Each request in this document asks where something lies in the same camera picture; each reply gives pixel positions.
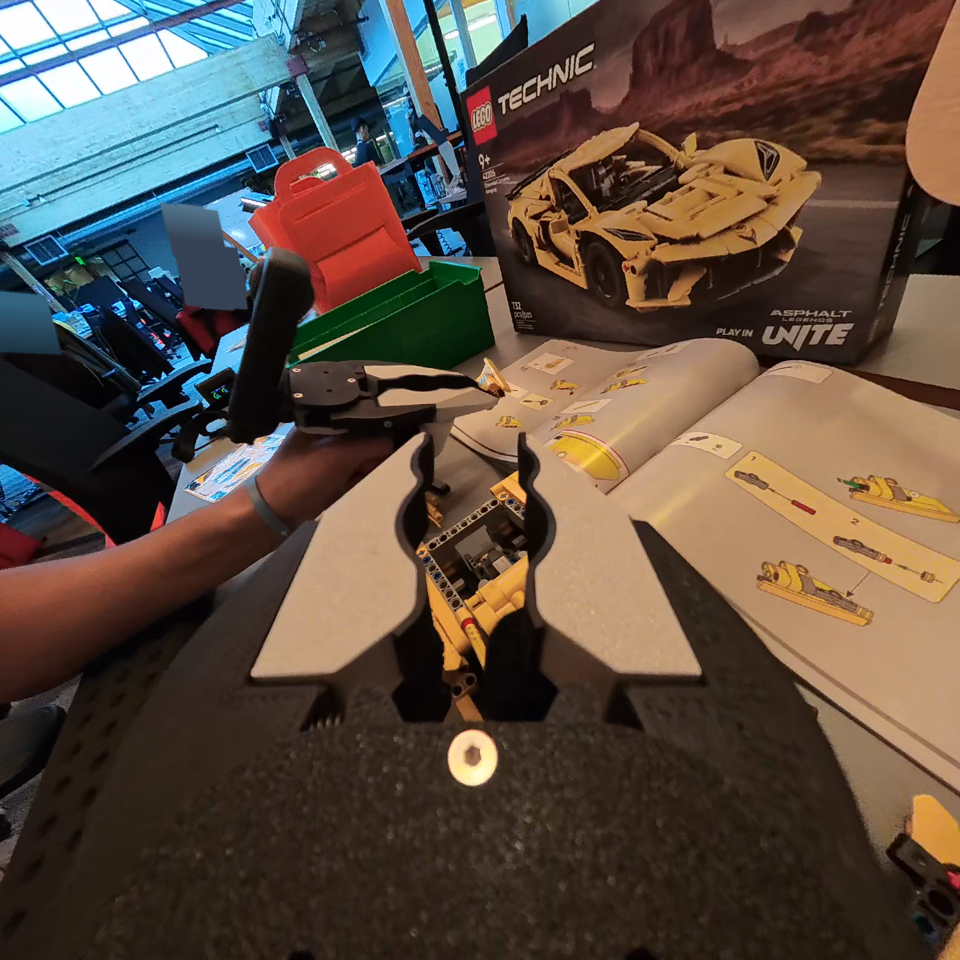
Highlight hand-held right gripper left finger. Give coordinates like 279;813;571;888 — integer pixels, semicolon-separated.
249;432;453;725

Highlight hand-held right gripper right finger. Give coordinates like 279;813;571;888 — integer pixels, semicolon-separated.
478;432;706;725

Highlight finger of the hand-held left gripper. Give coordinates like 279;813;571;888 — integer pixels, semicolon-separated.
366;364;483;393
369;387;501;432

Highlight yellow toy car model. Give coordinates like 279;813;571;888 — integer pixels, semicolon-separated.
414;467;960;940

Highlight person's left forearm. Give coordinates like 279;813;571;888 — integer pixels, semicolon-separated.
0;483;290;704

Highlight grey desk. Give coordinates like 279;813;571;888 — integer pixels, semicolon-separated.
165;255;960;960

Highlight person's left hand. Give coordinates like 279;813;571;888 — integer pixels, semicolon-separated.
257;429;411;528

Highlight green plastic bin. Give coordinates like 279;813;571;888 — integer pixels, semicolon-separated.
287;259;498;374

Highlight grey wristband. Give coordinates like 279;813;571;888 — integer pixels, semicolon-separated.
242;472;294;539

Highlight red plastic bin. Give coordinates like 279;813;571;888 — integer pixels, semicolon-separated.
247;144;424;316

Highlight printed paper sheet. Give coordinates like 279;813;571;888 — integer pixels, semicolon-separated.
182;432;288;504

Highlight open instruction booklet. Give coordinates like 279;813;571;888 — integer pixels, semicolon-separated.
448;336;960;794

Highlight toy car set box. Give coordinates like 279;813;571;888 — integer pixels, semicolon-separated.
457;0;933;368

